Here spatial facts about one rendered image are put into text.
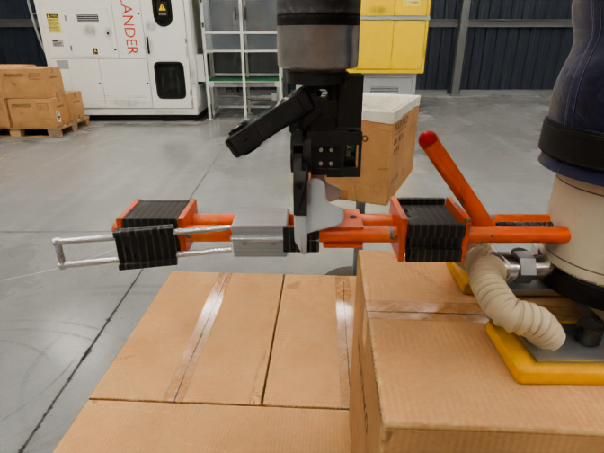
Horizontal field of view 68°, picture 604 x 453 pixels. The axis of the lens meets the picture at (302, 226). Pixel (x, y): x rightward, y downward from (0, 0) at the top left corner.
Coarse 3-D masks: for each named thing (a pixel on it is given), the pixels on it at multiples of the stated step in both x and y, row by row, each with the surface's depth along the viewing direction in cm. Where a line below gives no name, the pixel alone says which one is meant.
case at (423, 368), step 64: (384, 256) 79; (384, 320) 61; (448, 320) 61; (576, 320) 61; (384, 384) 50; (448, 384) 50; (512, 384) 50; (384, 448) 47; (448, 448) 46; (512, 448) 46; (576, 448) 45
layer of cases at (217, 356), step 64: (192, 320) 129; (256, 320) 129; (320, 320) 129; (128, 384) 106; (192, 384) 106; (256, 384) 106; (320, 384) 106; (64, 448) 89; (128, 448) 89; (192, 448) 89; (256, 448) 89; (320, 448) 89
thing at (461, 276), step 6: (450, 264) 73; (456, 264) 72; (450, 270) 73; (456, 270) 71; (462, 270) 70; (456, 276) 70; (462, 276) 69; (462, 282) 68; (468, 282) 67; (462, 288) 67; (468, 288) 67
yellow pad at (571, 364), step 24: (504, 336) 55; (576, 336) 53; (600, 336) 52; (504, 360) 53; (528, 360) 51; (552, 360) 50; (576, 360) 50; (600, 360) 50; (528, 384) 50; (552, 384) 50; (576, 384) 50; (600, 384) 50
